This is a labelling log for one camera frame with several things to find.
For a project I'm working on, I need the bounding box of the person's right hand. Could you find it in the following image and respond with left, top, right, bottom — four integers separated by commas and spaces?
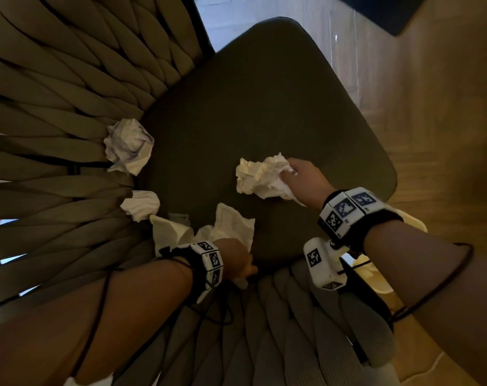
279, 157, 337, 212

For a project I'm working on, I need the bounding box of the person's left hand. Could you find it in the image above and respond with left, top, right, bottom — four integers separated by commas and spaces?
212, 237, 259, 283

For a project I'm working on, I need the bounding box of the square white tissue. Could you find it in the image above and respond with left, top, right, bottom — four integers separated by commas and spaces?
194, 202, 256, 291

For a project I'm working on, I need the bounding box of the beige woven chair dark seat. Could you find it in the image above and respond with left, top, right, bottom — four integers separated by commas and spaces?
0, 0, 402, 386

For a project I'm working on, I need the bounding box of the cream plastic waste bin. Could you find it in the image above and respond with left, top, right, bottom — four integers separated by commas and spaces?
339, 207, 429, 297

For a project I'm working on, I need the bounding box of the thin dark forearm band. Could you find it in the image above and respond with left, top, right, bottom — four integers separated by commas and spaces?
389, 241, 475, 324

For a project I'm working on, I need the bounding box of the person's left forearm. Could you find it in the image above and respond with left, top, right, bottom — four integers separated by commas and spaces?
0, 259, 195, 386

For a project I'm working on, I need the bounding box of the person's right forearm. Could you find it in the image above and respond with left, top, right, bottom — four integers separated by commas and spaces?
363, 219, 487, 386

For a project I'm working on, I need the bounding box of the black left wristband with markers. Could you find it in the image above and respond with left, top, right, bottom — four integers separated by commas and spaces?
158, 240, 225, 306

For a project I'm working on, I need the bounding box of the black wristband with markers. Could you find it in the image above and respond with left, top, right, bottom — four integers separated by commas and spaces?
317, 187, 404, 255
158, 240, 225, 306

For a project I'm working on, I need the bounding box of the black right wristband with markers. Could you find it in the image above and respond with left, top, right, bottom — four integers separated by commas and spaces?
317, 187, 404, 255

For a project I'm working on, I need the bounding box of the dark blue table base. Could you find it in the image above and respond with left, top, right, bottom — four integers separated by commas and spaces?
333, 0, 430, 38

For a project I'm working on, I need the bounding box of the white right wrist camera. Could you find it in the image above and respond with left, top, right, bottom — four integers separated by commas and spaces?
302, 236, 352, 293

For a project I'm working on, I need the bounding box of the black left wrist camera cable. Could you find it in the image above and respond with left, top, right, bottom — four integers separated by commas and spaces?
68, 256, 235, 379

